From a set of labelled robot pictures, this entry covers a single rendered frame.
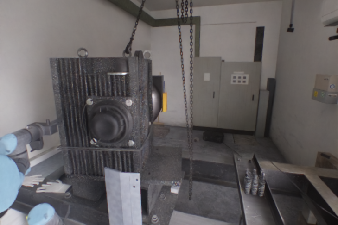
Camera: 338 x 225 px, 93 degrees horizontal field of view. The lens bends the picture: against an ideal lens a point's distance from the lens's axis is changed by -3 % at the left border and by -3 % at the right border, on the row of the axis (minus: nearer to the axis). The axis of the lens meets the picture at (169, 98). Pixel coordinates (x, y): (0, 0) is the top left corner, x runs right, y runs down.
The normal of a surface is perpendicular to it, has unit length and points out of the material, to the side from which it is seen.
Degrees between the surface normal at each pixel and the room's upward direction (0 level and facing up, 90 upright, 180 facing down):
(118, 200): 90
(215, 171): 90
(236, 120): 90
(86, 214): 90
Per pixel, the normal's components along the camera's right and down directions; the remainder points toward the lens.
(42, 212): 0.10, -0.82
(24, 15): 0.96, 0.05
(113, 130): -0.09, 0.19
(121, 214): -0.37, 0.18
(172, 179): 0.00, -0.98
